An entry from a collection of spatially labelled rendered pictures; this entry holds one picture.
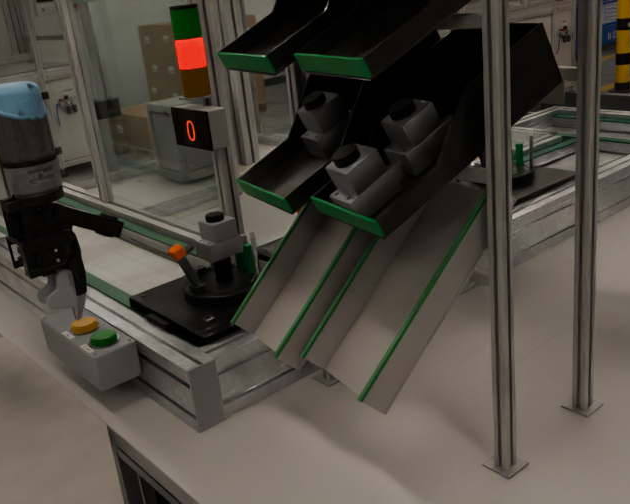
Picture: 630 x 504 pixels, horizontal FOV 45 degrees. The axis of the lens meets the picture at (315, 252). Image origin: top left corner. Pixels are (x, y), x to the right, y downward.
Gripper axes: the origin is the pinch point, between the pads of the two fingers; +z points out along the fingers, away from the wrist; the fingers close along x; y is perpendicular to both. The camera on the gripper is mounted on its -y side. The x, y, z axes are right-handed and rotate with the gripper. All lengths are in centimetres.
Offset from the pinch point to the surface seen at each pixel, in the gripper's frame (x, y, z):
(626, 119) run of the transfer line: -1, -167, 4
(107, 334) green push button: 7.6, -0.5, 2.1
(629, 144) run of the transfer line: 13, -143, 5
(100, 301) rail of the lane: -8.1, -6.5, 3.3
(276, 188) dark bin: 34.3, -15.8, -20.7
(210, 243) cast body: 10.0, -19.1, -7.1
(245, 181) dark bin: 29.0, -14.9, -21.1
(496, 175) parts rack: 61, -24, -24
